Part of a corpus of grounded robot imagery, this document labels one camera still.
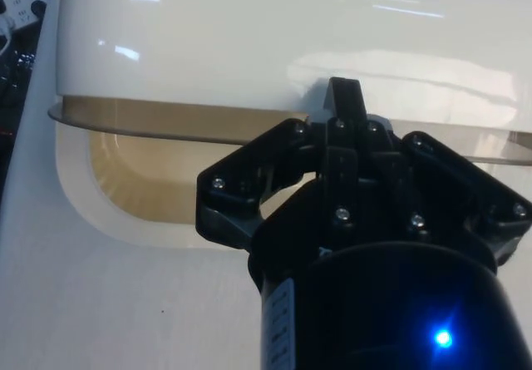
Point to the rounded box lid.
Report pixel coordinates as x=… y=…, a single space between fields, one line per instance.
x=208 y=33

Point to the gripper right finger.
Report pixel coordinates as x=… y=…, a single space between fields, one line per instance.
x=449 y=170

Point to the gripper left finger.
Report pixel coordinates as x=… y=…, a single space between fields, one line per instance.
x=245 y=166

